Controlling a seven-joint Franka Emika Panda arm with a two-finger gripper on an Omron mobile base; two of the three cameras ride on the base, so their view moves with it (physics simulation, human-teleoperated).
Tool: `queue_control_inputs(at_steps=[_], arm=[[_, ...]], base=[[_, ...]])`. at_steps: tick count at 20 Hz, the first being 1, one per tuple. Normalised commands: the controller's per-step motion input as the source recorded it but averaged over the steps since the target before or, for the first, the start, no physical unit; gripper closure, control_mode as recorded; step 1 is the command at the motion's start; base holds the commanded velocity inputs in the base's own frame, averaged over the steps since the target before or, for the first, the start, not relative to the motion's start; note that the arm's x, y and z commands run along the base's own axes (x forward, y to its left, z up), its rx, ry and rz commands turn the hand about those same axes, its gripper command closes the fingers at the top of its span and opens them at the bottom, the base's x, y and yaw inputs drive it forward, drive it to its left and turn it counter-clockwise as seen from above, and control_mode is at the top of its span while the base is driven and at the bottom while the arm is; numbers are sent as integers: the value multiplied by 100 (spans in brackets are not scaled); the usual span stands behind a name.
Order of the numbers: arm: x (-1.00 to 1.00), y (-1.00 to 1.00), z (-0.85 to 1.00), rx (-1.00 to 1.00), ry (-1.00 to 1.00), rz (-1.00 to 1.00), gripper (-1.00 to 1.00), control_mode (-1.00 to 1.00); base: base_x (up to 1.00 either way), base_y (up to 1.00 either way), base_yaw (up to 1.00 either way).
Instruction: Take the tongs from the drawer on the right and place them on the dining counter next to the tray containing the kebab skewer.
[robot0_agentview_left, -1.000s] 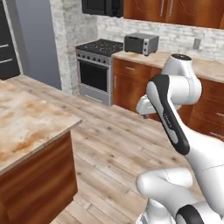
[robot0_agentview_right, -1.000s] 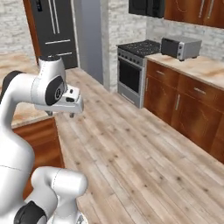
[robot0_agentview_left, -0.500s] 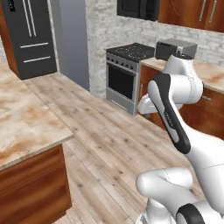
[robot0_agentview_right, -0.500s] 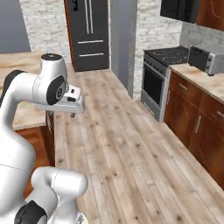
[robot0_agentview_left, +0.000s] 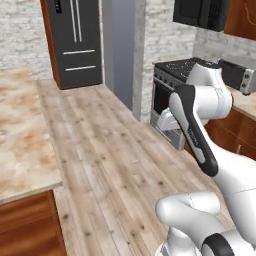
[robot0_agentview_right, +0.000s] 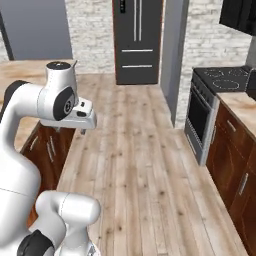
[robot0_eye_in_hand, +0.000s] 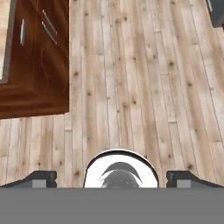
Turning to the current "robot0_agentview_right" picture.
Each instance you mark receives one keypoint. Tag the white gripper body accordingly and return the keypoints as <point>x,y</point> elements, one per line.
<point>83,122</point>

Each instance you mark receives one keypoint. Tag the black wall cupboard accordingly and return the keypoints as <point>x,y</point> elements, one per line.
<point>240,15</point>

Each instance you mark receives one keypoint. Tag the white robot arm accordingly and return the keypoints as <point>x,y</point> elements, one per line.
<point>20,180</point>

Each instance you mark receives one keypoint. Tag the brown wooden drawer front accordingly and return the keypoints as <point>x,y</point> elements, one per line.
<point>240,133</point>

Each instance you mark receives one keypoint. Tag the black and silver oven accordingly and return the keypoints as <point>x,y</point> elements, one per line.
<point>200,116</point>

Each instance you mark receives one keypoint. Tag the brown wooden cupboard door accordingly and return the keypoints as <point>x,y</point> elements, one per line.
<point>225,166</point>
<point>246,216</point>

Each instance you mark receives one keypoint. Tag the dark grey fridge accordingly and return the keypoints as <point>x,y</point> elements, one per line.
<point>137,36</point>

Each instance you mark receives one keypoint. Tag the black countertop appliance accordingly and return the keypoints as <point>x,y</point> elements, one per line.
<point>252,83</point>

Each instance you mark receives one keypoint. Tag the brown island cupboard door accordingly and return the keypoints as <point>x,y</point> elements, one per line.
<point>36,166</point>
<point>65,146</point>

